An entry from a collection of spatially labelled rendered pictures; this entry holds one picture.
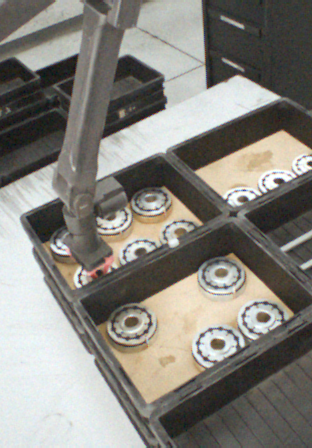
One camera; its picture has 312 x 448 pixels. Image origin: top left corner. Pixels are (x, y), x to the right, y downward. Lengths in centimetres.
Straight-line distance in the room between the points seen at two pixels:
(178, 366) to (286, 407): 22
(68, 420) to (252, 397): 40
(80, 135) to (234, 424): 57
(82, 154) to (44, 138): 160
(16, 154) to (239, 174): 129
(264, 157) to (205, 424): 78
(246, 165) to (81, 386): 71
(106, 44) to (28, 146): 169
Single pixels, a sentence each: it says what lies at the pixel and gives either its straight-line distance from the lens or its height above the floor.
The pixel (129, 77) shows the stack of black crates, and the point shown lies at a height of 49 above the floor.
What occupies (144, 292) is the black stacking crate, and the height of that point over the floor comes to 85.
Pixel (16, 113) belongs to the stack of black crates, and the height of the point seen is 48.
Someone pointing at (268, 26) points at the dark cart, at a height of 69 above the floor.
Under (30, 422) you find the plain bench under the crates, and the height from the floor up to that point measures 70.
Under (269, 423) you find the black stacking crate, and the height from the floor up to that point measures 83.
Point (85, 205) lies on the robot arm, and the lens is 105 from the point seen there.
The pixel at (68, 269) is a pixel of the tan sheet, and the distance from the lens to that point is 132.
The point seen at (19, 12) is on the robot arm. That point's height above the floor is 149.
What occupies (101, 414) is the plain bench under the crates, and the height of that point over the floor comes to 70.
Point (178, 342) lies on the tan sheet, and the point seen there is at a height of 83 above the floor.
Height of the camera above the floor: 178
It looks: 44 degrees down
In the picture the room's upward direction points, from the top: 8 degrees counter-clockwise
